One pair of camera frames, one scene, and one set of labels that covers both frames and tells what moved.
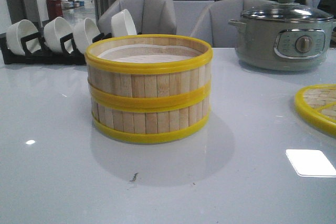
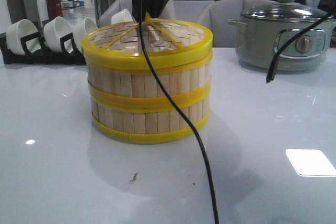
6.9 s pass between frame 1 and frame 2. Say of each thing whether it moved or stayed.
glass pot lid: stayed
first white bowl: stayed
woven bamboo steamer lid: moved
